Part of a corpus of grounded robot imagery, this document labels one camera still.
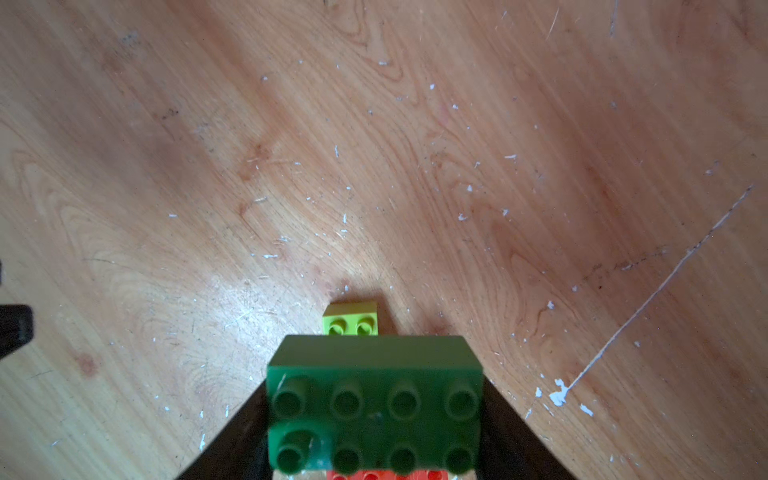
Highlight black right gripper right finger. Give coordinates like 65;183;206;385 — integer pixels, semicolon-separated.
478;377;575;480

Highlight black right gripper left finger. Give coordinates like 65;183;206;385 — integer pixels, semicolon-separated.
178;381;273;479

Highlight dark green lego brick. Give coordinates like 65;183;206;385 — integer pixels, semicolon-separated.
266;335;484;475

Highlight red lego brick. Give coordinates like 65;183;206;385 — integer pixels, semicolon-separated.
327;470;449;480

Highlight lime green lego brick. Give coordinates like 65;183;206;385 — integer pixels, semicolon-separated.
322;301;379;336

